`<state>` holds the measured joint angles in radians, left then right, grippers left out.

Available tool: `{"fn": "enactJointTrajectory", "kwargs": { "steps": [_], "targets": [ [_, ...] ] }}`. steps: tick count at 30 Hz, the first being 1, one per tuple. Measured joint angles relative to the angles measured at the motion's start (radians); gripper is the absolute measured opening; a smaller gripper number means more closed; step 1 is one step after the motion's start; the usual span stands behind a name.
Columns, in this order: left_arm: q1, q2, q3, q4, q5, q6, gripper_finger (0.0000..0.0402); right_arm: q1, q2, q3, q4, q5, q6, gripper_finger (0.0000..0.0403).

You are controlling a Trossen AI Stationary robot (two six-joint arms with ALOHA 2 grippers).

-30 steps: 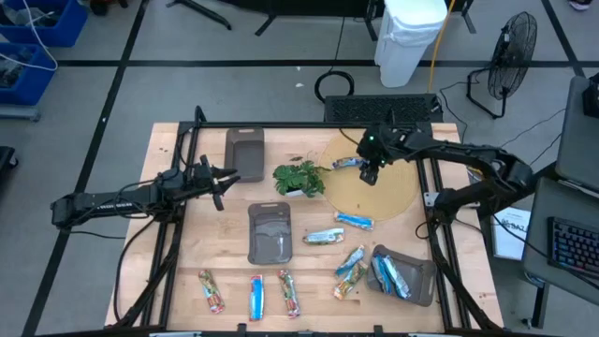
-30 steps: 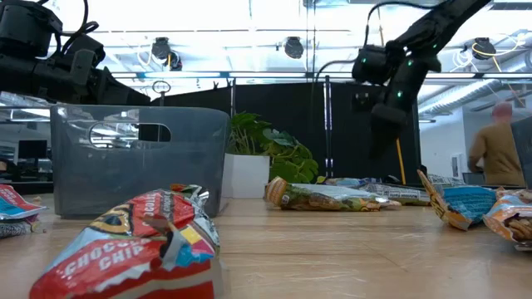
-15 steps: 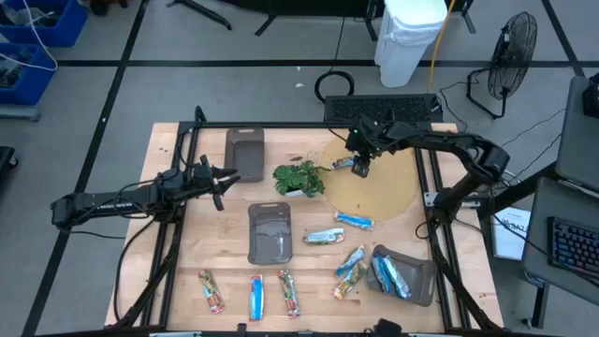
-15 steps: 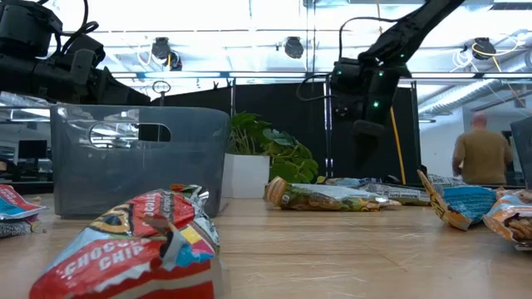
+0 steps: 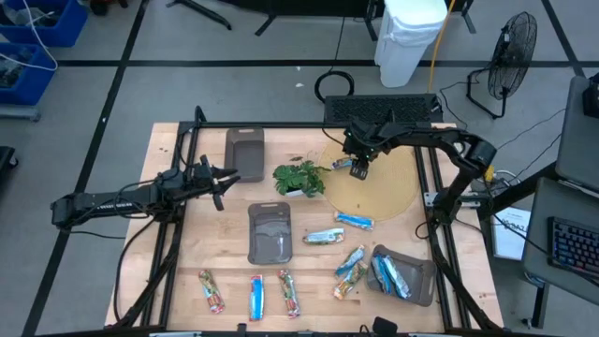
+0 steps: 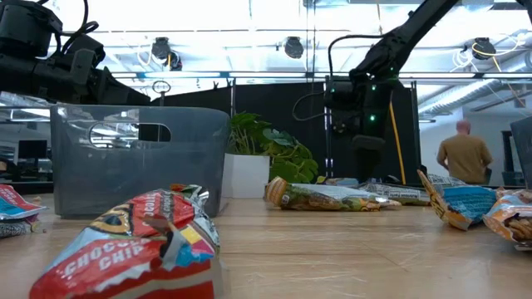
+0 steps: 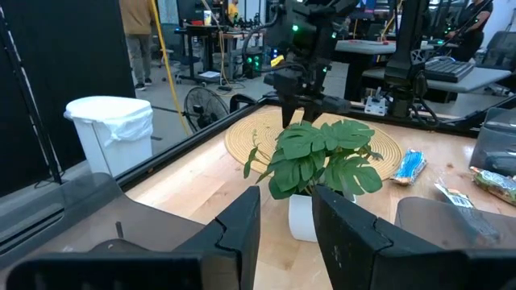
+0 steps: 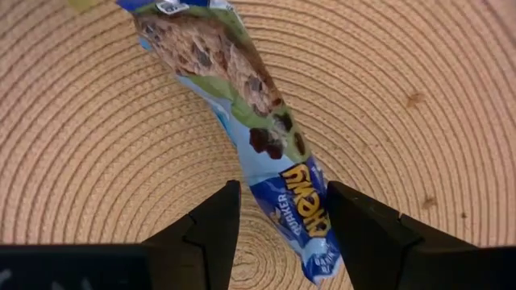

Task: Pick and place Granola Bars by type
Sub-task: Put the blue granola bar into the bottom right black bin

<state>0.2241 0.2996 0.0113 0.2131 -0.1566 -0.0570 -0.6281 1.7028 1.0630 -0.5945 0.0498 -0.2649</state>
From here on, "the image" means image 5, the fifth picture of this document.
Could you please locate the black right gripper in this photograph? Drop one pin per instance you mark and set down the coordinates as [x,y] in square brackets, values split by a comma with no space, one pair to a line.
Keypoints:
[360,172]

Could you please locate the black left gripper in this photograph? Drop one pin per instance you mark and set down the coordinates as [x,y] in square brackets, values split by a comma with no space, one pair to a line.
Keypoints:
[201,178]

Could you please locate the blue and white granola bar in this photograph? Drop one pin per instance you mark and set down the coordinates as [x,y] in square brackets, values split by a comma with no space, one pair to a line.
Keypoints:
[398,278]
[340,163]

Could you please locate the green and blue granola bar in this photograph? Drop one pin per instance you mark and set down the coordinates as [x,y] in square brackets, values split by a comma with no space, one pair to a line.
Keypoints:
[350,260]

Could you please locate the green and orange granola bar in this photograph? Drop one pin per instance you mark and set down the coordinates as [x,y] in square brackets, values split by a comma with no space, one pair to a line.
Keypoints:
[348,282]

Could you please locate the red chocolate chip granola bar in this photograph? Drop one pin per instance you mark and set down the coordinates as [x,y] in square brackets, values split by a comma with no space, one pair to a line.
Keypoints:
[289,294]
[211,291]

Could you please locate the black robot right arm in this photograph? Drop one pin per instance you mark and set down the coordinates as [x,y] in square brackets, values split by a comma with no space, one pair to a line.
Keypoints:
[430,136]

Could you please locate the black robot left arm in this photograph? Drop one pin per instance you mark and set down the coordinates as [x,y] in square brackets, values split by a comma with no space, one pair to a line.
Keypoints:
[117,201]

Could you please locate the grey plastic bin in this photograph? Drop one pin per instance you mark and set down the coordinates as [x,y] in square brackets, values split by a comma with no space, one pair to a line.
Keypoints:
[243,161]
[269,243]
[419,281]

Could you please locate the green plant in white pot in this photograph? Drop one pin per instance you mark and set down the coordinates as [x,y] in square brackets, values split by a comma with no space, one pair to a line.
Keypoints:
[299,178]

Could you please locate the black mesh computer tower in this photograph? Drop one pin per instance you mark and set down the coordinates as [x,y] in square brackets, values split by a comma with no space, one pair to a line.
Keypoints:
[381,108]

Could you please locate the yellow power plug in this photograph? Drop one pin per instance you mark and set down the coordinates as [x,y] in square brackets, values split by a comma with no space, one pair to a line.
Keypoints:
[489,174]

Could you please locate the white trash bin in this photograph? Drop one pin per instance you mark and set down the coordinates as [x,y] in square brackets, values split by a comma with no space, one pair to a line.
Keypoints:
[407,47]

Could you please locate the white printed paper sign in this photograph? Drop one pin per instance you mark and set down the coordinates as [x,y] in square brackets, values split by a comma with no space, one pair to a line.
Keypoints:
[510,243]

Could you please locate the black partition screen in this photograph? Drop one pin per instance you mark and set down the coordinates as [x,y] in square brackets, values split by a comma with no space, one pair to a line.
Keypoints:
[304,4]

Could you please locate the black floor fan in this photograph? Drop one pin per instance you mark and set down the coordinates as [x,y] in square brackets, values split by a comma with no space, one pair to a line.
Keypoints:
[512,56]

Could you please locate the blue storage bin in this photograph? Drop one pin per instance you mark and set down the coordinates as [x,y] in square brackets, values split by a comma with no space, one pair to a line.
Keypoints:
[33,86]
[70,28]

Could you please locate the grey cart platform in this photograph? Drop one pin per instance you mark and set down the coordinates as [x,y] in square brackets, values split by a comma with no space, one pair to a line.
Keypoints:
[18,112]

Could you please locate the dark grey desk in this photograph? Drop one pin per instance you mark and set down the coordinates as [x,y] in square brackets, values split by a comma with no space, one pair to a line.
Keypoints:
[578,150]

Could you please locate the black floor object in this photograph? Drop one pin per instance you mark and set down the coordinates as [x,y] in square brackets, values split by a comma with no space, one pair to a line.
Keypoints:
[7,156]

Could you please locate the black backlit keyboard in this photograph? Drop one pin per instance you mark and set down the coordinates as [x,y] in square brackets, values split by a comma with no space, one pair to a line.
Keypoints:
[575,245]

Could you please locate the black desktop device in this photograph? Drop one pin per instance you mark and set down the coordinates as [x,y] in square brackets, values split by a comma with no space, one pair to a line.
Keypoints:
[592,98]

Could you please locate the silver mounting bracket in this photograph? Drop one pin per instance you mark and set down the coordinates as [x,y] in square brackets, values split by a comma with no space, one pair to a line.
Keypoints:
[429,199]

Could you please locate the black aluminium rig frame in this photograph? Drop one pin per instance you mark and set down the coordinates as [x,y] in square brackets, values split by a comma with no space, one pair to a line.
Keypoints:
[281,125]

